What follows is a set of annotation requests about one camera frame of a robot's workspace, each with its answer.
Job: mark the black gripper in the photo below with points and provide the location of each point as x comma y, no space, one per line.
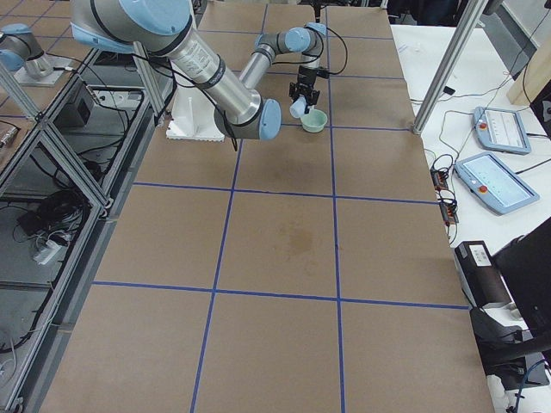
306,76

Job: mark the light blue plastic cup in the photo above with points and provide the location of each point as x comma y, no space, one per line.
298,108

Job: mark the light green ceramic bowl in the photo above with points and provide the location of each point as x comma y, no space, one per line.
315,121

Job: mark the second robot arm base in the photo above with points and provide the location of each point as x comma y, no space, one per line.
22,55

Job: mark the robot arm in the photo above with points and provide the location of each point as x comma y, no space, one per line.
165,29
309,43

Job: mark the far teach pendant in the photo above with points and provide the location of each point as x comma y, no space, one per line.
501,130

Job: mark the teach pendant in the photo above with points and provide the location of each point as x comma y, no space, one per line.
501,130
495,184

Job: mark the near teach pendant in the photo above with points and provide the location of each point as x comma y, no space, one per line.
495,184

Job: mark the wooden board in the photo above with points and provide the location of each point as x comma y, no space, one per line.
533,78

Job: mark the black box with label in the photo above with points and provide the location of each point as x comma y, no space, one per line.
480,278

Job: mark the black monitor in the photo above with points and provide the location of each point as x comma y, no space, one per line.
524,264

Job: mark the white power strip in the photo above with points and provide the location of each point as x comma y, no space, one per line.
46,252

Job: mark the black monitor stand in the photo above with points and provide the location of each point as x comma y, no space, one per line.
509,352

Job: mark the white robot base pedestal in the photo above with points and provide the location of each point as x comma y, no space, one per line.
192,117

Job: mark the aluminium frame post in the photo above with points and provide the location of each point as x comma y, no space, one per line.
463,30

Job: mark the aluminium frame rack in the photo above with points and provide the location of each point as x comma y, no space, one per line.
64,178

